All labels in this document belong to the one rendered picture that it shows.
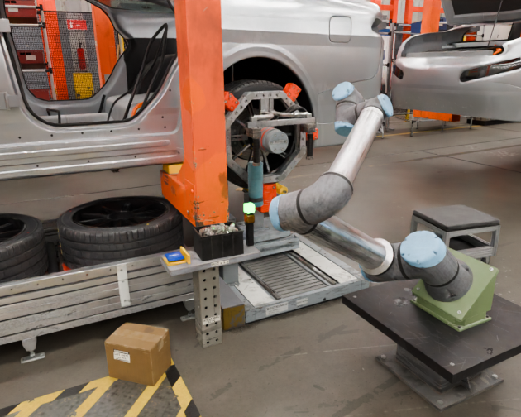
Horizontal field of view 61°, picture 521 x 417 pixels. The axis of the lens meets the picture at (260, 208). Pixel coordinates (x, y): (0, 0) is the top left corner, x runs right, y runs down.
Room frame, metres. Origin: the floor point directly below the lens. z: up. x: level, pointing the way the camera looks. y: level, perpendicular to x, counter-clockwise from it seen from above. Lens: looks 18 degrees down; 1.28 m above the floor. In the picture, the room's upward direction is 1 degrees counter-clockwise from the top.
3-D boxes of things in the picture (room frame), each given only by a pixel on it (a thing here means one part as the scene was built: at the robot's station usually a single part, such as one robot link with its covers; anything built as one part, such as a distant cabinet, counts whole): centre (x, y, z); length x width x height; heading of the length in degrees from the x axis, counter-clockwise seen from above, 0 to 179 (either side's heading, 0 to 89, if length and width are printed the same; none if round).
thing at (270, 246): (2.81, 0.05, 0.13); 0.50 x 0.36 x 0.10; 116
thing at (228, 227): (1.89, 0.20, 0.51); 0.20 x 0.14 x 0.13; 113
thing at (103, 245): (2.34, 0.77, 0.39); 0.66 x 0.66 x 0.24
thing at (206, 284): (1.86, 0.26, 0.21); 0.10 x 0.10 x 0.42; 26
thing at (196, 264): (1.88, 0.23, 0.44); 0.43 x 0.17 x 0.03; 116
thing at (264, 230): (2.81, 0.05, 0.32); 0.40 x 0.30 x 0.28; 116
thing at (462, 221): (2.72, -1.25, 0.17); 0.43 x 0.36 x 0.34; 106
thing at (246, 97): (2.66, -0.03, 0.85); 0.54 x 0.07 x 0.54; 116
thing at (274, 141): (2.60, -0.06, 0.85); 0.21 x 0.14 x 0.14; 26
